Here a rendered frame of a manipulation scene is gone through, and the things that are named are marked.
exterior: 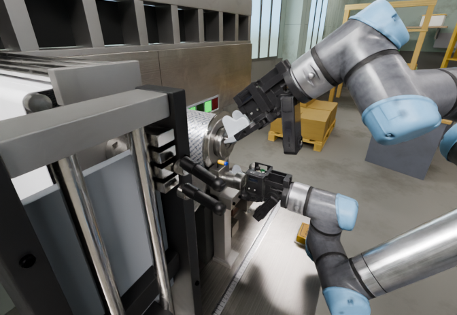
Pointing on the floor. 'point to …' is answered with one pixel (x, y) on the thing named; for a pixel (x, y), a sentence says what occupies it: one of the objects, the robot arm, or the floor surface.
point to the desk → (409, 152)
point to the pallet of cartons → (311, 123)
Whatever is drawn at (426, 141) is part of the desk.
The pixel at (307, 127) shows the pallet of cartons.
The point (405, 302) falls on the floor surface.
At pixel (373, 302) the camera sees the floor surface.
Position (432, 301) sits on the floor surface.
